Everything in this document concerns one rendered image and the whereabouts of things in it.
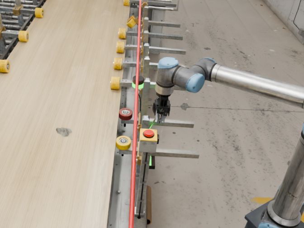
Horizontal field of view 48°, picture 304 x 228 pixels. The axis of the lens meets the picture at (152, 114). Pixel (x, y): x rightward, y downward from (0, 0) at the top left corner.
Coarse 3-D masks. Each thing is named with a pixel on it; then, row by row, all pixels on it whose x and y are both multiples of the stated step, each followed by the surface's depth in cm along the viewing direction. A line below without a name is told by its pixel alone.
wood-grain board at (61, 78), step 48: (48, 0) 327; (96, 0) 339; (48, 48) 252; (96, 48) 259; (0, 96) 200; (48, 96) 205; (96, 96) 209; (0, 144) 169; (48, 144) 172; (96, 144) 176; (0, 192) 146; (48, 192) 149; (96, 192) 151
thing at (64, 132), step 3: (57, 129) 181; (60, 129) 181; (63, 129) 180; (66, 129) 181; (69, 129) 181; (57, 132) 179; (60, 132) 179; (63, 132) 179; (66, 132) 180; (69, 132) 180; (63, 135) 178; (66, 135) 178
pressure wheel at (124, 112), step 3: (123, 108) 202; (126, 108) 202; (120, 111) 199; (123, 111) 200; (126, 111) 199; (129, 111) 200; (132, 111) 200; (120, 114) 197; (123, 114) 197; (126, 114) 197; (129, 114) 197; (132, 114) 199; (120, 117) 198; (123, 117) 197; (126, 117) 197; (129, 117) 198
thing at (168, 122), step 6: (126, 120) 201; (132, 120) 201; (150, 120) 202; (156, 120) 203; (168, 120) 204; (174, 120) 205; (180, 120) 205; (174, 126) 204; (180, 126) 204; (186, 126) 204; (192, 126) 205
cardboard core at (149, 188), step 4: (148, 188) 262; (148, 192) 259; (148, 196) 256; (148, 200) 253; (148, 204) 250; (148, 208) 247; (148, 212) 244; (148, 216) 242; (148, 220) 246; (148, 224) 244
